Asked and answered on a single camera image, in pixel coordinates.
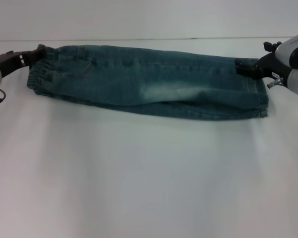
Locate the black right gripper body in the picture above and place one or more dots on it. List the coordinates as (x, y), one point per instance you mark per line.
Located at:
(270, 67)

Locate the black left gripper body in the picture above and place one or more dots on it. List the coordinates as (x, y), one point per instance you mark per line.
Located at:
(8, 62)

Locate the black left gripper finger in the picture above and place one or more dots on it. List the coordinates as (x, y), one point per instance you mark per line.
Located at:
(34, 55)

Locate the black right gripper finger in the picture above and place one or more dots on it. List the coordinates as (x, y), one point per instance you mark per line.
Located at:
(245, 68)

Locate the blue denim shorts with embroidery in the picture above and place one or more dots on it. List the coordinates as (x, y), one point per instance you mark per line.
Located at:
(144, 81)

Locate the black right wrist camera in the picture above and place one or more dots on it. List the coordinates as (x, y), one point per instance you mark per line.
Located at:
(272, 46)

